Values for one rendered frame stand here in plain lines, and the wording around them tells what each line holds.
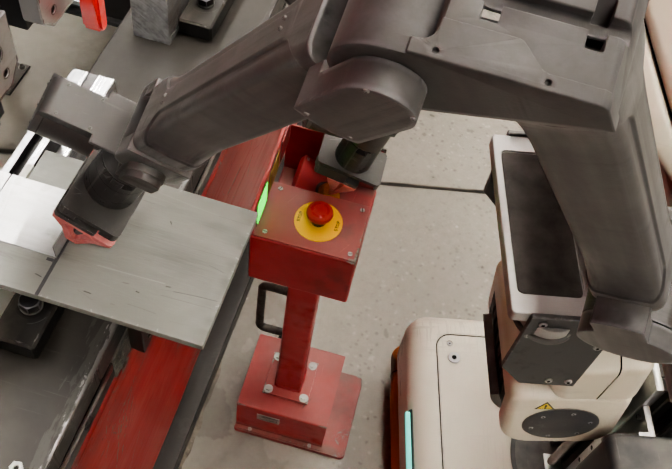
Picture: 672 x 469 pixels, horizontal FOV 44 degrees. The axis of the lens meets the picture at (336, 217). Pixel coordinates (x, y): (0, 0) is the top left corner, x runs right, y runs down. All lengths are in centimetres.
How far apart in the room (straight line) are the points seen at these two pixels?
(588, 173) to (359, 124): 13
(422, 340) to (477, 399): 16
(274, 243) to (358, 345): 84
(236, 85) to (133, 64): 80
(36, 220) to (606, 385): 71
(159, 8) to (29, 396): 59
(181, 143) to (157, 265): 30
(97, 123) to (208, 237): 24
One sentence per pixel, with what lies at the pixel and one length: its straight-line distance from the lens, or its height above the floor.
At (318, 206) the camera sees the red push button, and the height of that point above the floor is 81.
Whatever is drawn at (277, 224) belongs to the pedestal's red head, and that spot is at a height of 78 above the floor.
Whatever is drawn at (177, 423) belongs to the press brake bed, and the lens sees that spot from 187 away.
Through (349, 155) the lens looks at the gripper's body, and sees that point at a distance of 121.
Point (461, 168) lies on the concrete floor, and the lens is 238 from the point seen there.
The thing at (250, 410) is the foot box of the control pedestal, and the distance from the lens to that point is 182.
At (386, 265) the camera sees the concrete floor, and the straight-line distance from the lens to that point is 214.
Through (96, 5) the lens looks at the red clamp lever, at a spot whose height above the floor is 119.
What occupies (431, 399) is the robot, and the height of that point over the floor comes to 28.
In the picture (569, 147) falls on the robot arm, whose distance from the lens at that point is 43.
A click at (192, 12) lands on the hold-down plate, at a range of 134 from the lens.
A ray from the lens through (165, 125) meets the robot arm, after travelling 63.
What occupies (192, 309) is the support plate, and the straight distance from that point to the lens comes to 90.
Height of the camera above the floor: 179
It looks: 54 degrees down
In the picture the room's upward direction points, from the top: 11 degrees clockwise
